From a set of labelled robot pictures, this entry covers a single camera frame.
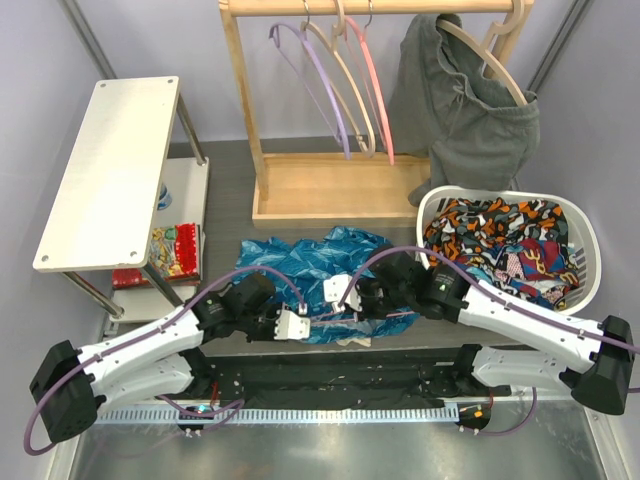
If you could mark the white two-tier side table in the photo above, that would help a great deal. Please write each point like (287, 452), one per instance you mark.
(135, 135)

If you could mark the pink plastic hanger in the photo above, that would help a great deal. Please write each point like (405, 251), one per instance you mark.
(376, 98)

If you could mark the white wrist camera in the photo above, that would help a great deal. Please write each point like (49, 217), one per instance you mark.
(290, 325)
(340, 295)

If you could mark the grey shorts on hanger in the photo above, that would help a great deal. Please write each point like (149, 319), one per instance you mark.
(443, 108)

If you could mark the blue patterned shorts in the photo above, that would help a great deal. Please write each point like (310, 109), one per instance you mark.
(307, 263)

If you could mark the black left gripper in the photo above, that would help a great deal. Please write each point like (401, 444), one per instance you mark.
(269, 335)

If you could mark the beige wooden hanger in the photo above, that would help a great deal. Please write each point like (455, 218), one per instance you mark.
(366, 141)

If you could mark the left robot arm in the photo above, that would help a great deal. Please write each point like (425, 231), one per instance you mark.
(73, 386)

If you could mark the colourful patterned clothes in basket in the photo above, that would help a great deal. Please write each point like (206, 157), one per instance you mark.
(521, 248)

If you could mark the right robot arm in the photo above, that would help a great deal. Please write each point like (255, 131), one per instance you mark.
(591, 360)

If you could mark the white slotted cable duct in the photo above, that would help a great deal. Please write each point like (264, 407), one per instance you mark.
(160, 414)

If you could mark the white laundry basket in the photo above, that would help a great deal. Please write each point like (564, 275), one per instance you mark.
(582, 236)

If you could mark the pink wire hanger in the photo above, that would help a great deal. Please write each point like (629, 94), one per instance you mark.
(327, 319)

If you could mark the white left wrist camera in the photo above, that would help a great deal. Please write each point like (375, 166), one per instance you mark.
(290, 325)

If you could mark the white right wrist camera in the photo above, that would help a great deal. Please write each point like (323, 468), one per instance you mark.
(340, 295)

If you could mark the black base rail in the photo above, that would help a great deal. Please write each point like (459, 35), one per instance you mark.
(366, 380)

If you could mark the blue white cup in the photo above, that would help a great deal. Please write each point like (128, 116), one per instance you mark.
(164, 199)

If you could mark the red colourful book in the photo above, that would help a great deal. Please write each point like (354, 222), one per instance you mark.
(175, 253)

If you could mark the wooden clothes rack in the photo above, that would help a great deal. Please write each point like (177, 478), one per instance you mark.
(322, 189)

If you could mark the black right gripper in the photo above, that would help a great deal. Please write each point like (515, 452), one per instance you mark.
(367, 312)

